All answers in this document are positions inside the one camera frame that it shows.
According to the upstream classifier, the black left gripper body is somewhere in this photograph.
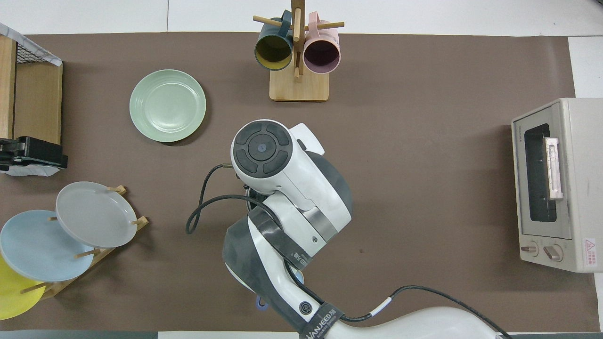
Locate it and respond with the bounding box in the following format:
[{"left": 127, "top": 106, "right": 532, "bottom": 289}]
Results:
[{"left": 0, "top": 137, "right": 24, "bottom": 170}]

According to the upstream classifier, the grey plate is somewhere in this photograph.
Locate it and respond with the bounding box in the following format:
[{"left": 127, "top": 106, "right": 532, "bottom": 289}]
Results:
[{"left": 56, "top": 182, "right": 138, "bottom": 249}]

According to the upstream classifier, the light blue plate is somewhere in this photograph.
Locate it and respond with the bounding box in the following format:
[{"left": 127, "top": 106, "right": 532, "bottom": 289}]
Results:
[{"left": 0, "top": 210, "right": 95, "bottom": 283}]

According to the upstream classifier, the wooden plate rack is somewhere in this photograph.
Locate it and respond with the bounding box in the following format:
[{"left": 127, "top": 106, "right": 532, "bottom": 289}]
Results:
[{"left": 20, "top": 185, "right": 149, "bottom": 299}]

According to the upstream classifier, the pale green plate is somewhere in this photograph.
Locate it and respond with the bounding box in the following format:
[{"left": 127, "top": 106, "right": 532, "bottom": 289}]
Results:
[{"left": 129, "top": 69, "right": 207, "bottom": 143}]

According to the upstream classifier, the yellow plate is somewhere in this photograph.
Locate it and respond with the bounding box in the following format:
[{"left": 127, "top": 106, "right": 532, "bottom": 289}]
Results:
[{"left": 0, "top": 254, "right": 46, "bottom": 321}]

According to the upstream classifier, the dark wooden shelf board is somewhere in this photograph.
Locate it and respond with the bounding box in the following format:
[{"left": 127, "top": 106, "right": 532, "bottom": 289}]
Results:
[{"left": 13, "top": 61, "right": 63, "bottom": 145}]

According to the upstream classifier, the dark teal mug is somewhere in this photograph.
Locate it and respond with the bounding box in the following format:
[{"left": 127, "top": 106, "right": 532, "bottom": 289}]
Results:
[{"left": 254, "top": 10, "right": 294, "bottom": 72}]

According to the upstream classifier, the wooden mug tree stand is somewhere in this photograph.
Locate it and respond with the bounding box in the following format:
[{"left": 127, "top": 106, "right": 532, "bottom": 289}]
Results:
[{"left": 253, "top": 0, "right": 345, "bottom": 102}]

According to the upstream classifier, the pink mug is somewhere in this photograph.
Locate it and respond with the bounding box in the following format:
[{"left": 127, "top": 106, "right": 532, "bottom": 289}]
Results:
[{"left": 303, "top": 12, "right": 341, "bottom": 75}]

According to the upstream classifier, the brown table mat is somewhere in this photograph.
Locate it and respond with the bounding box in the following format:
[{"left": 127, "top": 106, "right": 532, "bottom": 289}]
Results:
[{"left": 0, "top": 32, "right": 601, "bottom": 333}]

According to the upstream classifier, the beige toaster oven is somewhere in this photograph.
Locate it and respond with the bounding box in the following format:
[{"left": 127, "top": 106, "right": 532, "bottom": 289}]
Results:
[{"left": 511, "top": 97, "right": 603, "bottom": 274}]

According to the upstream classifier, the black pot blue handle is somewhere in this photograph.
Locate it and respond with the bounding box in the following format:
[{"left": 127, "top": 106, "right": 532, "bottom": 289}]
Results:
[{"left": 245, "top": 185, "right": 270, "bottom": 312}]

